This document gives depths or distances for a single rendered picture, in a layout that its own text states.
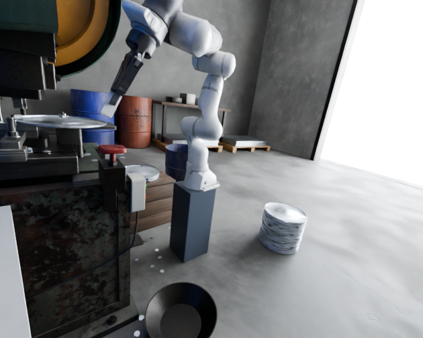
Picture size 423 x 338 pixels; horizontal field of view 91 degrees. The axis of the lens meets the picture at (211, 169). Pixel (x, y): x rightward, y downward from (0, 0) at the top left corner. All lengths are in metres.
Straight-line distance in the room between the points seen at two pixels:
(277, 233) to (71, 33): 1.61
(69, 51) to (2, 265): 0.93
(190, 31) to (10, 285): 0.88
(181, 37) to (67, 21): 0.76
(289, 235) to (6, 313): 1.34
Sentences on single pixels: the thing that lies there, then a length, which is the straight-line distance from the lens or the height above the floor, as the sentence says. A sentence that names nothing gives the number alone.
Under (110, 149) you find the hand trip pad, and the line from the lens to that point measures 0.64.
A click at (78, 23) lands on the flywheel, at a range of 1.38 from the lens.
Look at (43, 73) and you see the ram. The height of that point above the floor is 0.94.
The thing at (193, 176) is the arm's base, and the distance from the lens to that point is 1.14.
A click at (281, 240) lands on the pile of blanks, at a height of 0.10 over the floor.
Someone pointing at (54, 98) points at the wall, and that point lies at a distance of 4.28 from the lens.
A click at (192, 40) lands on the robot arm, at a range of 0.70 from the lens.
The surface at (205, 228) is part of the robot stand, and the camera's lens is 1.30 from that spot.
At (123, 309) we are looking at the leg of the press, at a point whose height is 0.03.
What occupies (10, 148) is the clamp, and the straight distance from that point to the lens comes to 0.77.
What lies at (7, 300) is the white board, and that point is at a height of 0.33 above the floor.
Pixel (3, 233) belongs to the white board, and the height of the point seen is 0.52.
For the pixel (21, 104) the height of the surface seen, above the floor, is 0.83.
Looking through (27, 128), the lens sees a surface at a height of 0.77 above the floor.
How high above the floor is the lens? 0.91
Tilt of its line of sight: 17 degrees down
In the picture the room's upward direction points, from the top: 7 degrees clockwise
